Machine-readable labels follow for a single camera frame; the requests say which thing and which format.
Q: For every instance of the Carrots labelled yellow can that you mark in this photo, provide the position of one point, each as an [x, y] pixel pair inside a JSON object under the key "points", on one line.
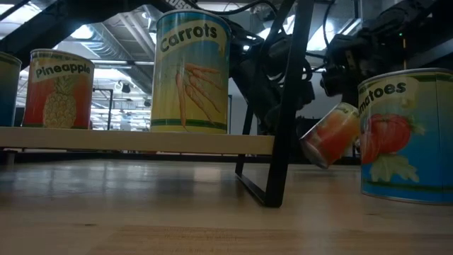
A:
{"points": [[191, 88]]}

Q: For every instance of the black aluminium table frame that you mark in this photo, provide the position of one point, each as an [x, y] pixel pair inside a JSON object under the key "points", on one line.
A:
{"points": [[106, 157]]}

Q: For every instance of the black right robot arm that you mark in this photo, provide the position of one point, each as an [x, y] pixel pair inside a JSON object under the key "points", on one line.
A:
{"points": [[407, 21]]}

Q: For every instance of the Pineapple labelled red can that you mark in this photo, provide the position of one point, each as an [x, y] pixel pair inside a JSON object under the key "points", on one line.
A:
{"points": [[60, 99]]}

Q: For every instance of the Tomatoes labelled blue can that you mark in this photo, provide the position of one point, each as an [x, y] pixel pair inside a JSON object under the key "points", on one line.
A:
{"points": [[407, 141]]}

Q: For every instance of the orange red labelled can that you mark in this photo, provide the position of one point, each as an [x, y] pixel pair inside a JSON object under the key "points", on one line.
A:
{"points": [[329, 138]]}

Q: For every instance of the blue labelled tin can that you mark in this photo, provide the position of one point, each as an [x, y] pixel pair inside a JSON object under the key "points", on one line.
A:
{"points": [[8, 92]]}

